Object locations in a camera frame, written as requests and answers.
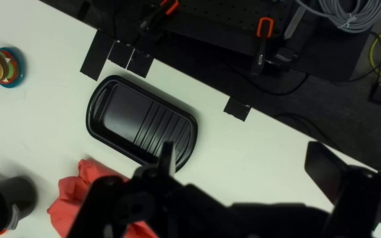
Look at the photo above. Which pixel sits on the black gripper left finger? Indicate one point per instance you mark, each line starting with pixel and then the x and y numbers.
pixel 166 159

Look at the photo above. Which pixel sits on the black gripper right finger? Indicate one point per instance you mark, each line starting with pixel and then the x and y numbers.
pixel 325 167

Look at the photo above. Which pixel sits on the orange printed shirt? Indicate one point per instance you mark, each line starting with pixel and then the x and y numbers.
pixel 73 189

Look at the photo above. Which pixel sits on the black ribbed tray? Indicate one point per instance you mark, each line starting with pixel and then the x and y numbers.
pixel 139 120

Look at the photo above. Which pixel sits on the small black tape square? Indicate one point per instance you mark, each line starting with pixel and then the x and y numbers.
pixel 237 109

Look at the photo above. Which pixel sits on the large black tape patch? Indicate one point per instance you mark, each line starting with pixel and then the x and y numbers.
pixel 122 54

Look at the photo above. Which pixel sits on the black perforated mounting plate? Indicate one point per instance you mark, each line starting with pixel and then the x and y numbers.
pixel 225 20

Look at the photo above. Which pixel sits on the black toy pot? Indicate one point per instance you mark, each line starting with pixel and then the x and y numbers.
pixel 6 202

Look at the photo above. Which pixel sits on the teal small plate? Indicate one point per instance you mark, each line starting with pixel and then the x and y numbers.
pixel 16 66

